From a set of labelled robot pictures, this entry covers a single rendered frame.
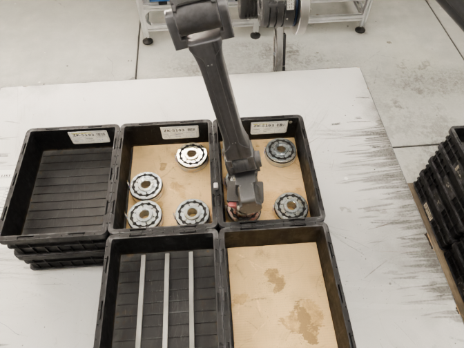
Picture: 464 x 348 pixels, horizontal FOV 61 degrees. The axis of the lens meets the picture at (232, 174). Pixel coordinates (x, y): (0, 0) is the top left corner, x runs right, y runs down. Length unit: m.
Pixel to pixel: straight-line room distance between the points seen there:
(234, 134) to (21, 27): 2.99
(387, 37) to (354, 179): 2.07
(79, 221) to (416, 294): 1.05
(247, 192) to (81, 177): 0.63
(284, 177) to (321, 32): 2.18
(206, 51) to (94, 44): 2.60
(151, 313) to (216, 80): 0.64
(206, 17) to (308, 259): 0.73
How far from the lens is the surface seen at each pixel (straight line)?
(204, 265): 1.14
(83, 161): 1.41
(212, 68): 0.75
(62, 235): 1.15
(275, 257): 1.15
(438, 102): 3.01
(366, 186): 1.49
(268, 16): 1.38
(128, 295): 1.14
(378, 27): 3.50
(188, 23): 0.71
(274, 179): 1.28
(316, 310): 1.12
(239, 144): 0.88
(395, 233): 1.43
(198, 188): 1.26
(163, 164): 1.32
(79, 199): 1.32
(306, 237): 1.15
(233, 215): 1.17
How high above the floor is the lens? 1.89
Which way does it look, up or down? 55 degrees down
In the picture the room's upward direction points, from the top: straight up
